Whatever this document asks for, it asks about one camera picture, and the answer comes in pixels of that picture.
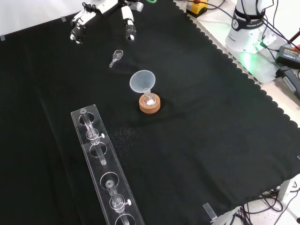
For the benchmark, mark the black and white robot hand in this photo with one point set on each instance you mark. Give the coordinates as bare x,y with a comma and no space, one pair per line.
126,14

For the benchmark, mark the translucent plastic funnel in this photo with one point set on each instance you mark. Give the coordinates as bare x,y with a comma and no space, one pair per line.
140,80

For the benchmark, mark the round-bottom glass flask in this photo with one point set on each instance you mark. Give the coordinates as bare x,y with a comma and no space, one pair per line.
150,99

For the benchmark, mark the clear acrylic funnel stand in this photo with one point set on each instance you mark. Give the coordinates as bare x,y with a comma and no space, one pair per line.
93,150

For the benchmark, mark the clear tape piece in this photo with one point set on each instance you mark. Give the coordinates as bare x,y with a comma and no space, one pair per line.
63,19
2,38

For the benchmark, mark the yellow stop button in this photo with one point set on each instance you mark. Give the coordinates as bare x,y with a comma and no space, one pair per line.
197,8

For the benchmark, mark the pale backdrop sheet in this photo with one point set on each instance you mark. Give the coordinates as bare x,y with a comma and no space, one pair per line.
28,11

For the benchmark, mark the black cloth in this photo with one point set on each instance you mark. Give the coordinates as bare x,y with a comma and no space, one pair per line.
187,140

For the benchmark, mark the black power adapter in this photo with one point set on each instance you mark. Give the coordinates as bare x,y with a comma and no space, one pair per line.
289,56

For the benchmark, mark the clear cloth clip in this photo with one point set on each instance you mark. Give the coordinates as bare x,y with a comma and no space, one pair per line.
209,212

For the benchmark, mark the white table leg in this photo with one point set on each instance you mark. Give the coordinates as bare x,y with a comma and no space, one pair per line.
287,189

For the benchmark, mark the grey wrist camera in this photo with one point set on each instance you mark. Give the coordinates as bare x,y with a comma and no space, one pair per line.
138,5

